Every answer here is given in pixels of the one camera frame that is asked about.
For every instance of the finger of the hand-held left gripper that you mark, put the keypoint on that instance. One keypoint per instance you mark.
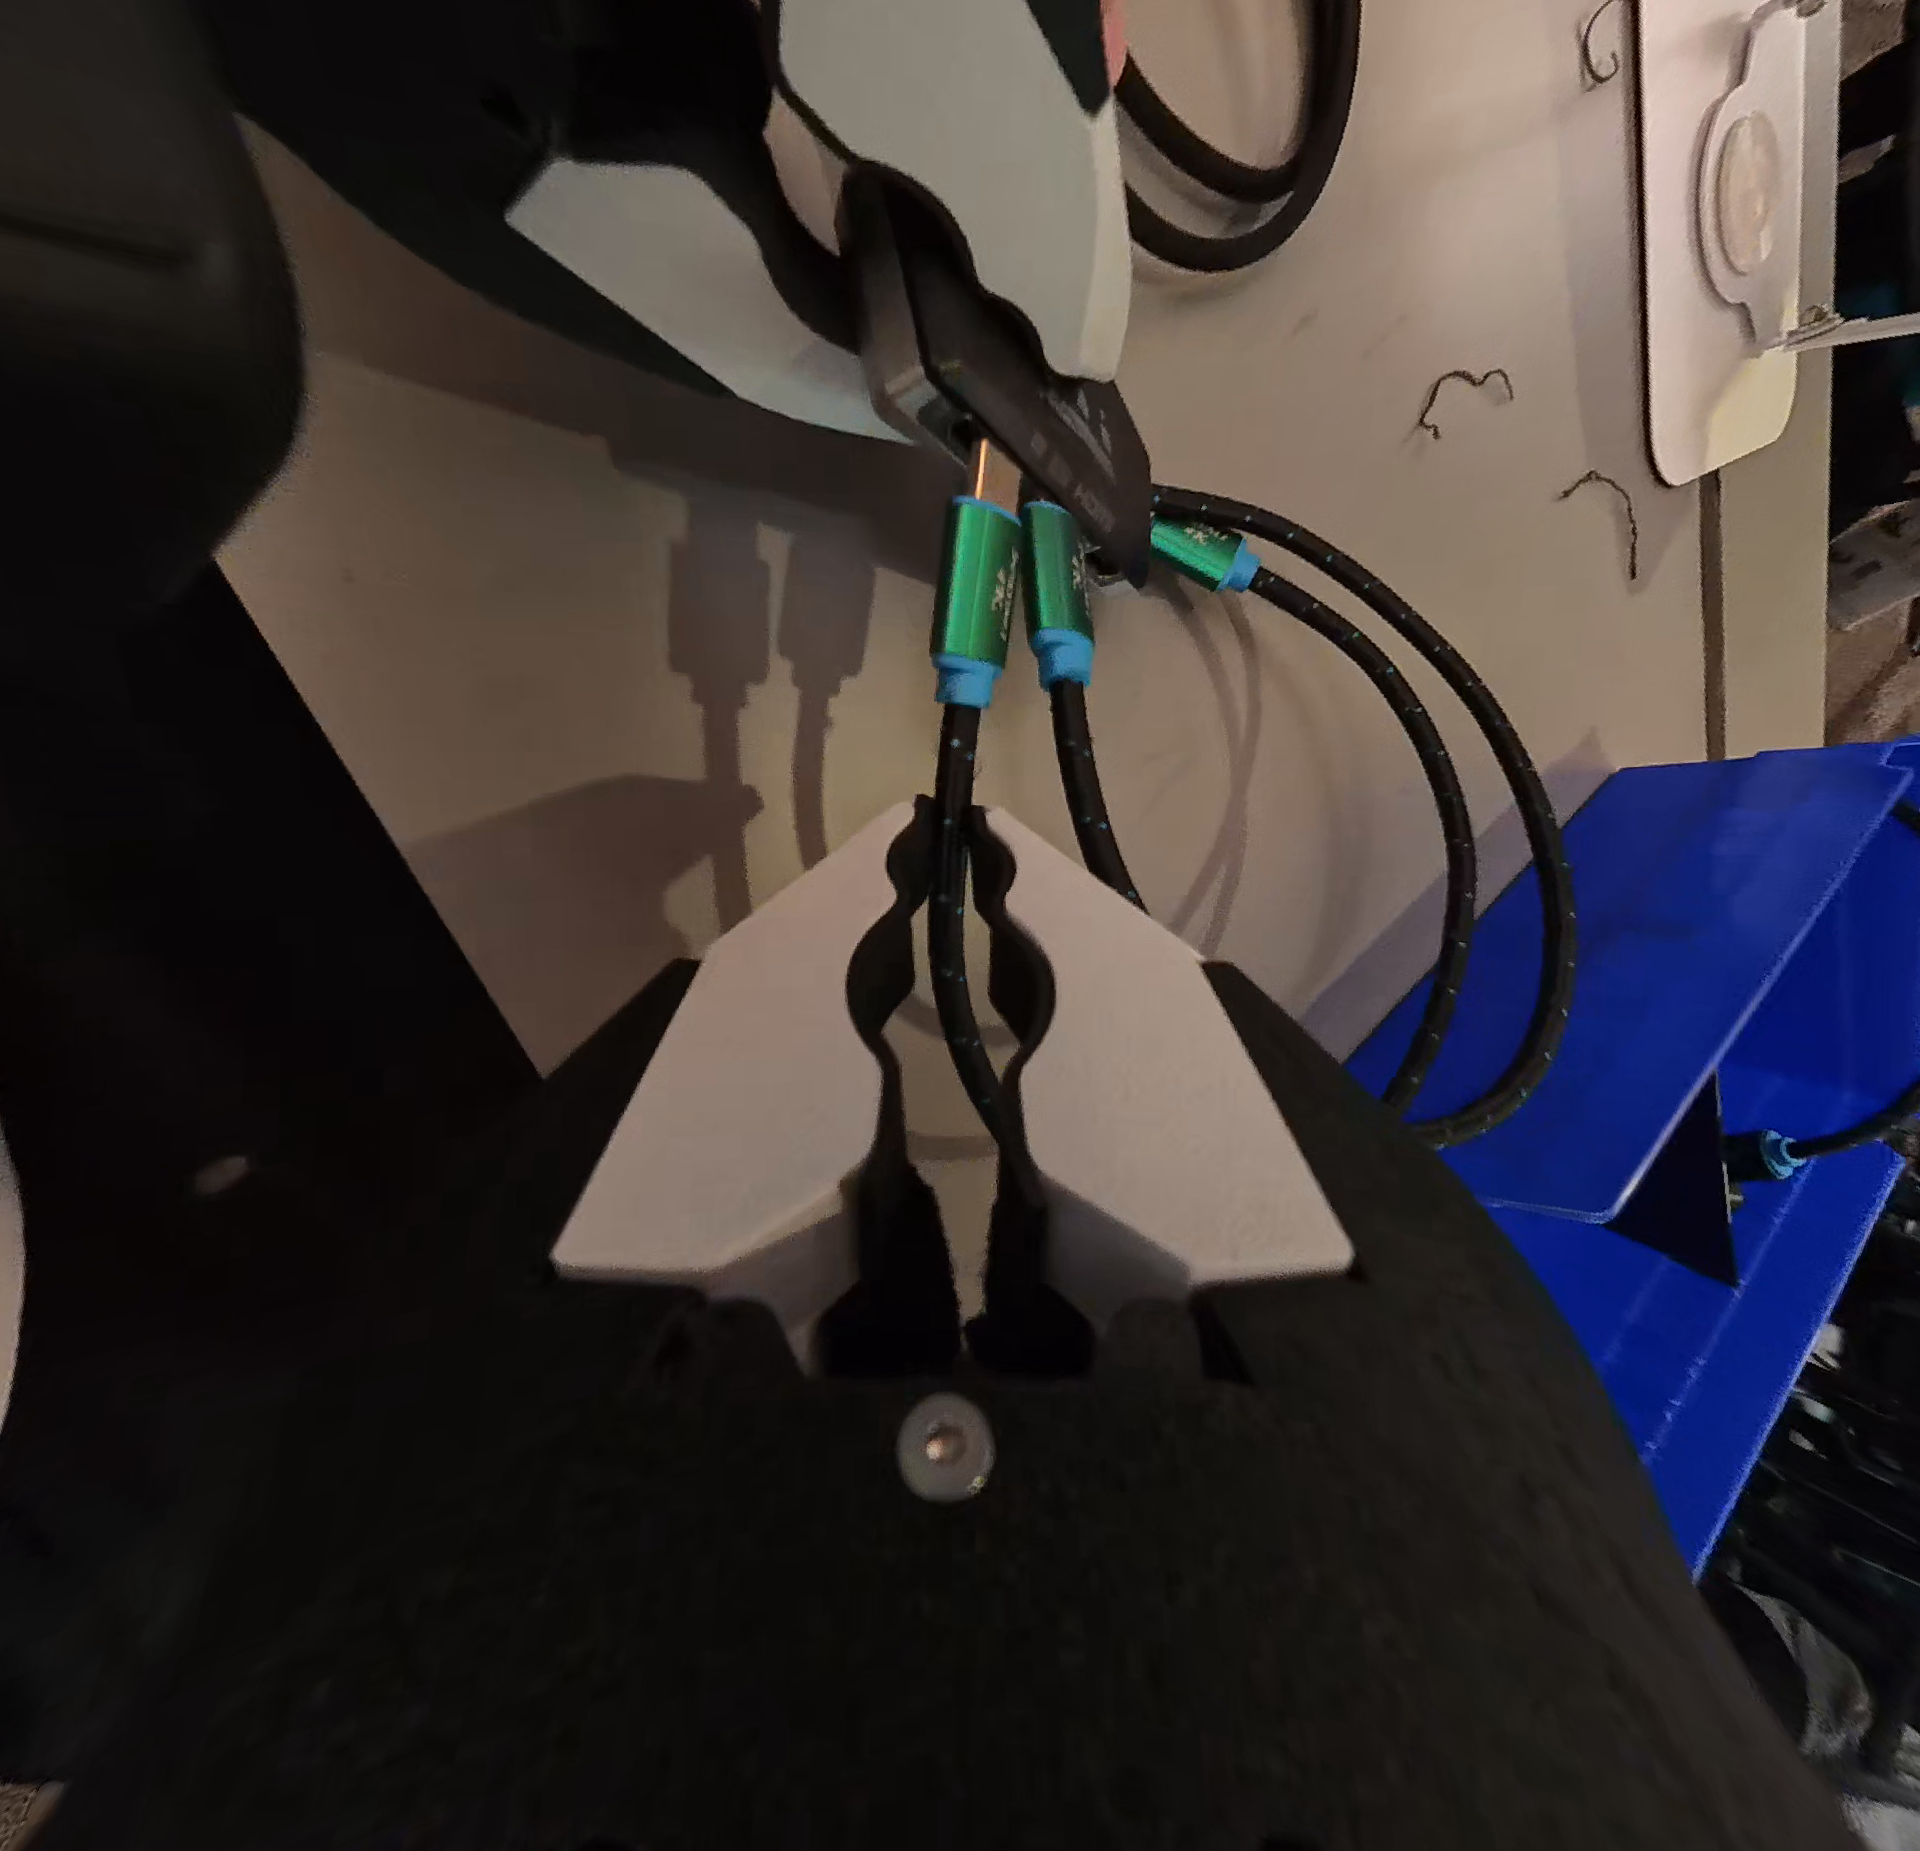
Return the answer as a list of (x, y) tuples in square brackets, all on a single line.
[(676, 261), (929, 84)]

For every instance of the long wavy black thread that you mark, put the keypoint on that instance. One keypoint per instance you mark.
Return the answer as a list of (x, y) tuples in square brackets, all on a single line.
[(1596, 477)]

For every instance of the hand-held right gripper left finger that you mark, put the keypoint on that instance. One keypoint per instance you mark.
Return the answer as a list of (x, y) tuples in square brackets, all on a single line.
[(721, 1118)]

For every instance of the blue plastic bin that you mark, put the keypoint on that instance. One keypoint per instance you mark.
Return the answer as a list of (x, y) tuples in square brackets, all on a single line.
[(1652, 908)]

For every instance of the black hdmi switch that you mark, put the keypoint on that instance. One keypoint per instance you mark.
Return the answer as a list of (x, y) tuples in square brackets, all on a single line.
[(1049, 413)]

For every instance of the bent black thread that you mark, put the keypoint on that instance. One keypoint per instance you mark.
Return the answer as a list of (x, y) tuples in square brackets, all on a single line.
[(1465, 379)]

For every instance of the wooden-framed black book stand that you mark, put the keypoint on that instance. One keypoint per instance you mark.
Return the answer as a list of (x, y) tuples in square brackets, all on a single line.
[(1683, 230)]

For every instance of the short curled black thread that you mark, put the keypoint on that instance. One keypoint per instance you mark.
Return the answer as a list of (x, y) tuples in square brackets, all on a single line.
[(1583, 42)]

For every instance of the black bin divider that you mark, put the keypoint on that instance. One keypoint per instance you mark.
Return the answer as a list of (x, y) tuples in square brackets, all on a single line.
[(1697, 1207)]

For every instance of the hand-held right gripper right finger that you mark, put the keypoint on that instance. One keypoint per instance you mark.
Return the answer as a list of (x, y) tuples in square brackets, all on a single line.
[(1185, 1118)]

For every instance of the person's left hand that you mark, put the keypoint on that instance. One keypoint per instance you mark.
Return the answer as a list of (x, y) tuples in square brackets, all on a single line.
[(1112, 7)]

